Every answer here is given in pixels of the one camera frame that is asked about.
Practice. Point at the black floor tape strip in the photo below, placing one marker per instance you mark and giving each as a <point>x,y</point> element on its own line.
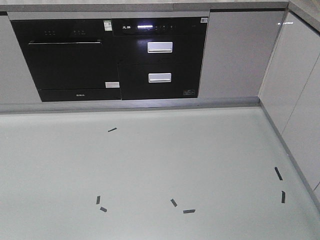
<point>283,197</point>

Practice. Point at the black drawer disinfection cabinet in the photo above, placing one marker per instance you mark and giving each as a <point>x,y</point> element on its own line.
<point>134,63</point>

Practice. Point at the silver lower drawer handle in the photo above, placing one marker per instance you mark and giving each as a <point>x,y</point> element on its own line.
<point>159,77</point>

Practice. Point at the silver upper drawer handle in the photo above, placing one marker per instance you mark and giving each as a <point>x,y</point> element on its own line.
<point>160,47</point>

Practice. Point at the black built-in dishwasher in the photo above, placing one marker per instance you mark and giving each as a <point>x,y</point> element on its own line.
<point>70,59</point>

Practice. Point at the silver drawer handle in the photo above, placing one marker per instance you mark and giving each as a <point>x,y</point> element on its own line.
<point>160,47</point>
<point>159,77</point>

